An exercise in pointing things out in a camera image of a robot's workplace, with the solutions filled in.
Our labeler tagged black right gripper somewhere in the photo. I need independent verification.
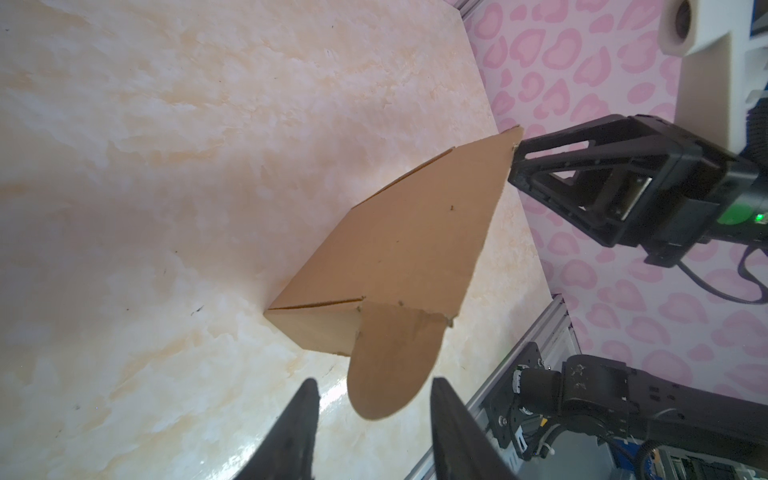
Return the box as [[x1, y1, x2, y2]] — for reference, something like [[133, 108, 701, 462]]
[[508, 115, 767, 268]]

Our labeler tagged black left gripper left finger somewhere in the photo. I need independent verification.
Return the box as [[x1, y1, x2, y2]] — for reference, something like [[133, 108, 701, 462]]
[[235, 378, 320, 480]]

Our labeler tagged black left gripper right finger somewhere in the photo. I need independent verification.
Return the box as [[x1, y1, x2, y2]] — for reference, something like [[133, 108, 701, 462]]
[[430, 377, 516, 480]]

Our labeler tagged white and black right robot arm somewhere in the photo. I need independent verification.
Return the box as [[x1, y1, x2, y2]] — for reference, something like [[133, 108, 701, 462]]
[[508, 115, 767, 477]]

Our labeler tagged brown cardboard paper box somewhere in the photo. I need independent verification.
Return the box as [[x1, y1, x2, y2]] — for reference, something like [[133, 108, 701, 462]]
[[265, 126, 523, 420]]

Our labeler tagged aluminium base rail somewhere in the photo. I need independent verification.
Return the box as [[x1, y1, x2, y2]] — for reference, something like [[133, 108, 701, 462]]
[[404, 293, 582, 480]]

